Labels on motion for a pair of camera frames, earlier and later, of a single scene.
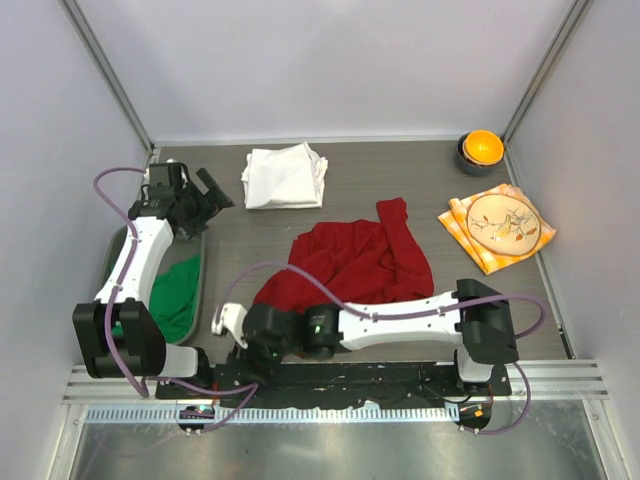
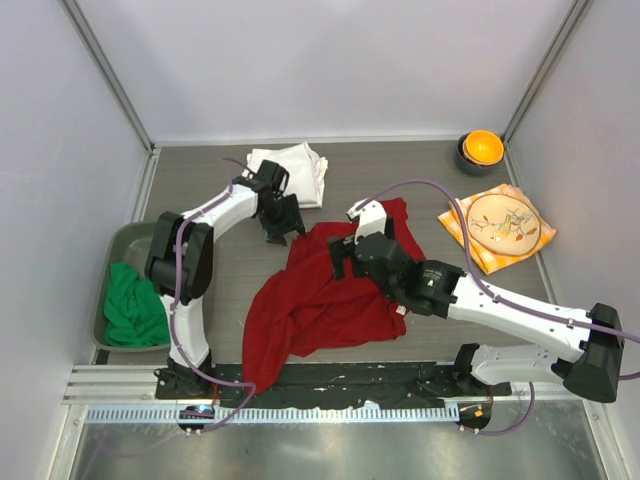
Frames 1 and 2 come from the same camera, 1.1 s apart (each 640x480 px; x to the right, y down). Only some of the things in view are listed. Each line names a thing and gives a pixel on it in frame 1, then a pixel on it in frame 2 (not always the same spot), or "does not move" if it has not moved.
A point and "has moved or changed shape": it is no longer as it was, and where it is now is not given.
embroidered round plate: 503,224 does not move
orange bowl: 483,147 does not move
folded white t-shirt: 290,177 does not move
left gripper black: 195,226 to 293,222
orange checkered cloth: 456,219 does not move
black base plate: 324,384 does not move
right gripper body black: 266,353 to 390,291
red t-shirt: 364,260 has moved or changed shape
